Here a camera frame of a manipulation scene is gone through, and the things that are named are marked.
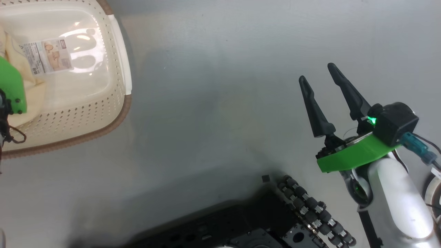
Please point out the cream yellow clothes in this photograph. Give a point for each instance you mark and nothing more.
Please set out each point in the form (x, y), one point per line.
(10, 48)

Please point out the small black square piece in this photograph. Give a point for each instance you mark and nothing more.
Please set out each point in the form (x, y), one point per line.
(265, 178)

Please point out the printed basket label sticker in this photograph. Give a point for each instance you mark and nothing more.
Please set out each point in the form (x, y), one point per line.
(48, 57)

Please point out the cream perforated laundry basket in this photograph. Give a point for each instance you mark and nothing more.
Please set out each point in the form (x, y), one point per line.
(86, 103)

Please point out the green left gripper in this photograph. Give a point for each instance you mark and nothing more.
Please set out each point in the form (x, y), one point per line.
(12, 89)

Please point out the black roller robot wheel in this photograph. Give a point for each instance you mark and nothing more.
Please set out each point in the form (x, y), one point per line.
(310, 206)

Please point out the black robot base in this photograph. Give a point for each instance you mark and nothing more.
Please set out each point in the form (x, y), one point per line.
(241, 224)

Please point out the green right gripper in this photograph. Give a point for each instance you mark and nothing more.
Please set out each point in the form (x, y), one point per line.
(358, 153)

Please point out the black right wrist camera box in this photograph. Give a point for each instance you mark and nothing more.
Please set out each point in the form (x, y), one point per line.
(392, 124)

